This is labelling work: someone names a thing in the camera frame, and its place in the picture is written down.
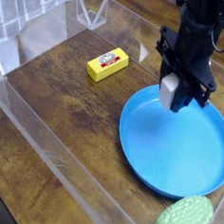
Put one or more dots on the clear acrylic enclosure wall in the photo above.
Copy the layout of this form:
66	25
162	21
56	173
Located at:
61	160

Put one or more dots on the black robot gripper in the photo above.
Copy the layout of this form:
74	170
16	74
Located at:
187	51

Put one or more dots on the green bumpy toy vegetable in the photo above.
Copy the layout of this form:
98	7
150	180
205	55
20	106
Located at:
189	210

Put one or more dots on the white speckled block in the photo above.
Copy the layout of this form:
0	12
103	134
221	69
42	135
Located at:
167	89

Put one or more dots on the blue round tray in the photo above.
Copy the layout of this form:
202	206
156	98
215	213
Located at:
175	154

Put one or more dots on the yellow toy block with label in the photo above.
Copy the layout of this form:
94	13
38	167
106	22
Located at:
107	64

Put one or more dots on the black bar on table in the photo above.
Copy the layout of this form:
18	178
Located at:
180	2

